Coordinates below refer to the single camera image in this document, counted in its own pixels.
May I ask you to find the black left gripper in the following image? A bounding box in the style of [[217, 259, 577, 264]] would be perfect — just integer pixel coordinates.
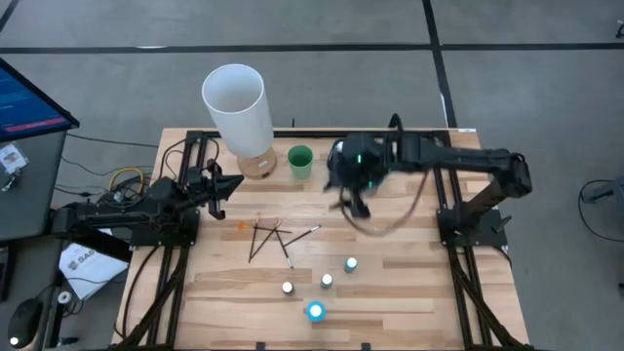
[[178, 158, 245, 220]]

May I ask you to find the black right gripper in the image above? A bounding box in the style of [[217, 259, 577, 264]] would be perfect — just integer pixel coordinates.
[[331, 134, 391, 219]]

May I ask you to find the paintbrush with orange bristles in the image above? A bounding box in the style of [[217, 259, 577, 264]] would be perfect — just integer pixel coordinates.
[[237, 221, 293, 235]]

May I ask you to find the thin black-handled paintbrush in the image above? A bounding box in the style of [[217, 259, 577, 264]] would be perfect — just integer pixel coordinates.
[[248, 212, 262, 264], [251, 218, 284, 260]]

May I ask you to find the black paintbrush silver ferrule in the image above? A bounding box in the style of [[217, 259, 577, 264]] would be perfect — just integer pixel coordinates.
[[282, 223, 323, 248], [273, 227, 295, 271]]

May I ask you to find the large teal paint bottle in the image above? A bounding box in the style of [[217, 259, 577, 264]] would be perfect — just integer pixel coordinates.
[[305, 300, 328, 324]]

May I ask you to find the green plastic cup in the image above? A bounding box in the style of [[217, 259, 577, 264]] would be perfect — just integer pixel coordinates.
[[287, 144, 314, 180]]

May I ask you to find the white shade wooden base lamp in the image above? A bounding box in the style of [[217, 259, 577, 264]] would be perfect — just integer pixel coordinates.
[[201, 63, 279, 180]]

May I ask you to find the white printed paper sheet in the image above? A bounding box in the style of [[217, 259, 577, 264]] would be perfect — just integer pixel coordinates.
[[58, 242, 131, 301]]

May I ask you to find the grey side desk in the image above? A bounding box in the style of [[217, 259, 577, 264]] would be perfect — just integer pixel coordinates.
[[0, 130, 68, 244]]

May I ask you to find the white label card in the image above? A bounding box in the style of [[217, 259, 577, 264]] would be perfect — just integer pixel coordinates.
[[0, 142, 29, 176]]

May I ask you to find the computer monitor blue screen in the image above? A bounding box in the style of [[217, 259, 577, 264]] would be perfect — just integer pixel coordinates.
[[0, 58, 81, 143]]

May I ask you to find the black computer mouse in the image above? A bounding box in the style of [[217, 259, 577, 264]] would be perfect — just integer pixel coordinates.
[[7, 297, 44, 351]]

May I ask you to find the grey metal stand leg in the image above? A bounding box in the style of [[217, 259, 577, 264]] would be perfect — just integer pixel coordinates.
[[581, 175, 624, 205]]

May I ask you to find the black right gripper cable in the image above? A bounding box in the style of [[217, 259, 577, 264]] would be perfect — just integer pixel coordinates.
[[338, 168, 433, 238]]

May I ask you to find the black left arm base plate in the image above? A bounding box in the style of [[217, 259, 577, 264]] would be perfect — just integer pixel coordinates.
[[129, 209, 201, 248]]

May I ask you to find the black aluminium table frame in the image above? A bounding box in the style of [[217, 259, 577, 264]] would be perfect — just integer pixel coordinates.
[[112, 129, 530, 351]]

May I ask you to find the yellow cable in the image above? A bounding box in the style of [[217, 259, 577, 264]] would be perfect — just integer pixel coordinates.
[[107, 167, 146, 194]]

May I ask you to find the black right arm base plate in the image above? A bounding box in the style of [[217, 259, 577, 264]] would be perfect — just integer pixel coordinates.
[[436, 208, 509, 249]]

